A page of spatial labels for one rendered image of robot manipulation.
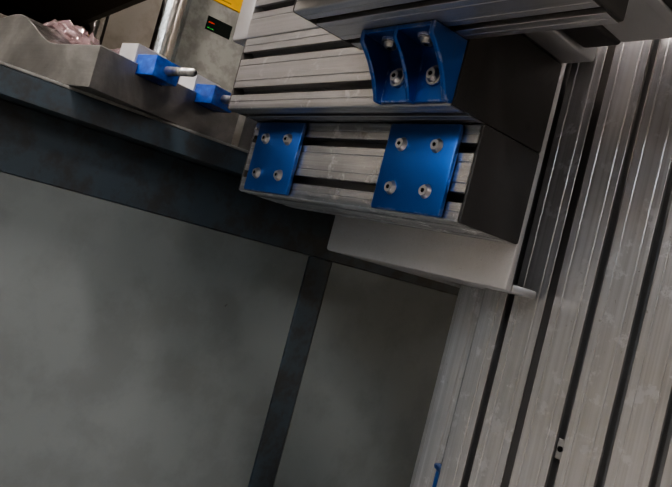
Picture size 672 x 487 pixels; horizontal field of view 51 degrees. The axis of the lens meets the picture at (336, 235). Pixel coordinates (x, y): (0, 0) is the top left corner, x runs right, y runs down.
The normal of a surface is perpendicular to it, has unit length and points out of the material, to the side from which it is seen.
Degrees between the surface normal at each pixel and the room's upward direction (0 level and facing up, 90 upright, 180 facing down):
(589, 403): 90
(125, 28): 90
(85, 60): 90
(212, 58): 90
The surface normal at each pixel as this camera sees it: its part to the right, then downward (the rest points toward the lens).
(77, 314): 0.59, 0.11
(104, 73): 0.79, 0.18
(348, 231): -0.73, -0.22
